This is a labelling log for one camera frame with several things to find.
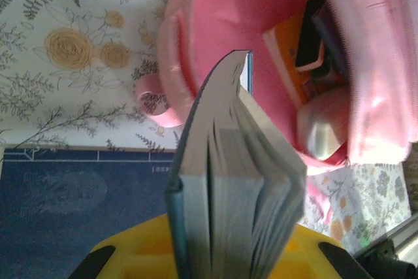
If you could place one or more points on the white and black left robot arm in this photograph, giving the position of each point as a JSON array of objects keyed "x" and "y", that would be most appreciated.
[{"x": 392, "y": 266}]

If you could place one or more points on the pink school backpack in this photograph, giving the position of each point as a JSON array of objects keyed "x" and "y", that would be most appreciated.
[{"x": 228, "y": 14}]

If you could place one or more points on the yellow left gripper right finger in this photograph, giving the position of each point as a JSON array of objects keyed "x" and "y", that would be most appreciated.
[{"x": 303, "y": 259}]

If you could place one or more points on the yellow paperback book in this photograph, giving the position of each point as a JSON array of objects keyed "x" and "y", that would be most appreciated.
[{"x": 284, "y": 50}]

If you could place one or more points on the navy book with yellow label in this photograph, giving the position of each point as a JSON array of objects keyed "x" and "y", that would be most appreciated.
[{"x": 65, "y": 210}]

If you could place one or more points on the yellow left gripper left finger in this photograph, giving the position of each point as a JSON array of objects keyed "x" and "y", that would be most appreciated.
[{"x": 140, "y": 253}]

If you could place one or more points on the aluminium frame cross rail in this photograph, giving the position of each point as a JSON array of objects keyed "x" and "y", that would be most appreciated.
[{"x": 398, "y": 233}]

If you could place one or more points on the floral table cloth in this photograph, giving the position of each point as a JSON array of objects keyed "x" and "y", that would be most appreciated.
[{"x": 65, "y": 96}]

